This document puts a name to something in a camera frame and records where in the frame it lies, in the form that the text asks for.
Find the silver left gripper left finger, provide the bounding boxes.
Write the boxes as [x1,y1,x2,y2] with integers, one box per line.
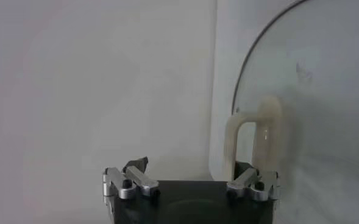
[102,156,161,200]

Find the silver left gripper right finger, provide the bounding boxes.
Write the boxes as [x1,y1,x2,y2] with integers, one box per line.
[226,161,282,202]

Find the round glass pot lid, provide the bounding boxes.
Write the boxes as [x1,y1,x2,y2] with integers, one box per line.
[223,0,359,224]

